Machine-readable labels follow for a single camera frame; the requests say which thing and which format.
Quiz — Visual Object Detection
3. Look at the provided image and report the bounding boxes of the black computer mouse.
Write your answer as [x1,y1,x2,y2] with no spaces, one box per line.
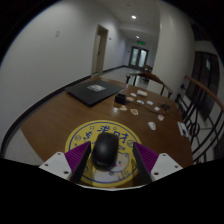
[91,132,120,172]

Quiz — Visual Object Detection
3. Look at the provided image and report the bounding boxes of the glass double door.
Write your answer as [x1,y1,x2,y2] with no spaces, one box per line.
[128,46,150,70]

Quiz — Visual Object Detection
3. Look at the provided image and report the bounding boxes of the wooden armchair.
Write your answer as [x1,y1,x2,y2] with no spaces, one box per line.
[125,70,174,98]

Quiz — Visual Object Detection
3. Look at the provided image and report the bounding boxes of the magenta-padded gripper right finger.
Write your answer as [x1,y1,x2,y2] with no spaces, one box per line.
[132,142,184,185]

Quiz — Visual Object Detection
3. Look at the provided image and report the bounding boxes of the yellow round printed mouse pad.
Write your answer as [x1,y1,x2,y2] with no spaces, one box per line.
[64,119,143,188]

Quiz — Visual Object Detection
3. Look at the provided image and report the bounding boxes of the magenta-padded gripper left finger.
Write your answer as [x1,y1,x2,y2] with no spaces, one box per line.
[38,141,93,185]

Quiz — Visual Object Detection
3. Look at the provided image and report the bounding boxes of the round ceiling lights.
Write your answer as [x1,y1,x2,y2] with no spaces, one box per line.
[130,14,141,40]

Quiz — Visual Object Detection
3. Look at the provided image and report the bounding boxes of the black closed laptop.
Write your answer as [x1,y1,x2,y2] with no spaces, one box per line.
[64,78,125,108]

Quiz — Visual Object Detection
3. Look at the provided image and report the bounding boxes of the white room door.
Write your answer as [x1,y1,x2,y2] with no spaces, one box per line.
[91,23,109,78]

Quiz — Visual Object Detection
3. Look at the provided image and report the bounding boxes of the dark framed window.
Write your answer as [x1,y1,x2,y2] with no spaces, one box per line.
[186,51,221,121]

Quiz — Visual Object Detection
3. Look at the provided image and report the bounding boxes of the black railing with wooden handrail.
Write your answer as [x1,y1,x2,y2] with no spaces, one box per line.
[174,73,224,164]

